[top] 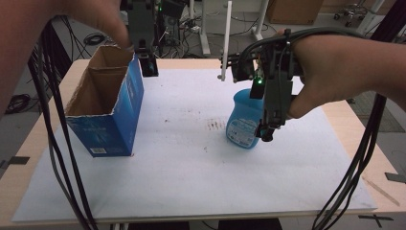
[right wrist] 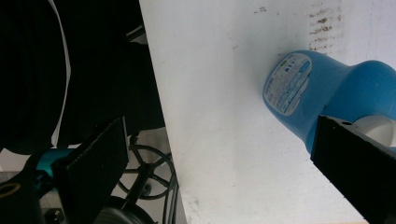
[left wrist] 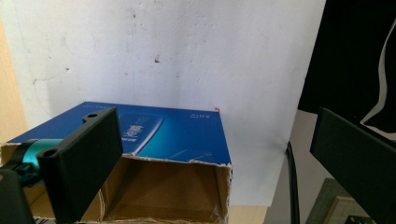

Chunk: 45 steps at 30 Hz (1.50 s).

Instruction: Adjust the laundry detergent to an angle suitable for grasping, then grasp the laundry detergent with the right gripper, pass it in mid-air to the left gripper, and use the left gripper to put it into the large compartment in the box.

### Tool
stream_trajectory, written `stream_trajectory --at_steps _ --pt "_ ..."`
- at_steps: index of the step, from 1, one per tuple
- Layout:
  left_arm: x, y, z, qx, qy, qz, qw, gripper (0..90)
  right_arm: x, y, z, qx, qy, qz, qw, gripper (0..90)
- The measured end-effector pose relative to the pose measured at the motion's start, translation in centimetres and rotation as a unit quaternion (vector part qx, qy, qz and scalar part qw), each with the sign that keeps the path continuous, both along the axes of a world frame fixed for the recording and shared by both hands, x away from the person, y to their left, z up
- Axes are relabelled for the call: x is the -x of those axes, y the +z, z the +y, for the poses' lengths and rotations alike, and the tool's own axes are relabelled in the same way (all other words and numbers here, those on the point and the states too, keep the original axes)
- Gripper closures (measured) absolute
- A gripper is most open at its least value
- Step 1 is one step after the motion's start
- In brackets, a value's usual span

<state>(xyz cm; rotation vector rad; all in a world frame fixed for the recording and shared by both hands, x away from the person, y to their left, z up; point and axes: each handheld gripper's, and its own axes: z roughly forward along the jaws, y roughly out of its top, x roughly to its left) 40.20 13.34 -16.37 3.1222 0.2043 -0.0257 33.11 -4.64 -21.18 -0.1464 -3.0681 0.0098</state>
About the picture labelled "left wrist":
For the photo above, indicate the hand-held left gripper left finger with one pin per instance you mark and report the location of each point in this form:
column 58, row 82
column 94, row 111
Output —
column 81, row 161

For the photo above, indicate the teal and black tool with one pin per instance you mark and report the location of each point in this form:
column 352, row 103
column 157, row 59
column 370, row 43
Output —
column 42, row 147

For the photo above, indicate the white paper sheet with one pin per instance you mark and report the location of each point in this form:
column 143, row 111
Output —
column 186, row 56

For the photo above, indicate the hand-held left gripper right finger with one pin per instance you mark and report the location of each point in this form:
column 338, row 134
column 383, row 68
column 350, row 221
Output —
column 358, row 158

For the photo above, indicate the grey-green board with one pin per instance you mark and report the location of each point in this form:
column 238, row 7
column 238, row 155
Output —
column 327, row 199

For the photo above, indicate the black curtain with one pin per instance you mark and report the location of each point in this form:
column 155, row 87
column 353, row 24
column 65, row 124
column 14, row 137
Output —
column 348, row 56

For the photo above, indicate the blue cardboard box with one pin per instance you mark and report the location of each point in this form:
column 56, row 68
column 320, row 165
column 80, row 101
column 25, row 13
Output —
column 183, row 137

